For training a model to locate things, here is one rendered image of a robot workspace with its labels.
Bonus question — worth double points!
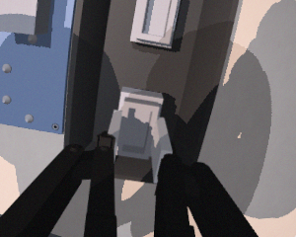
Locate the light grey rectangular block with pocket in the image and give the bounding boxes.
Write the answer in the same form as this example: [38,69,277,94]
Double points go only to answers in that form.
[116,86,164,160]
[130,0,181,48]

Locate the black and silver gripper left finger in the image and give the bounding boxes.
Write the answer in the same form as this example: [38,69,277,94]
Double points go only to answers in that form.
[0,110,122,237]

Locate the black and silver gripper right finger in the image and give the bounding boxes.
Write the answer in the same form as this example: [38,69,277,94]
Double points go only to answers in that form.
[151,117,259,237]

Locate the pale grey rectangular block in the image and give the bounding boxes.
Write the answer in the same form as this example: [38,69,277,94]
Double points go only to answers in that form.
[0,0,51,35]

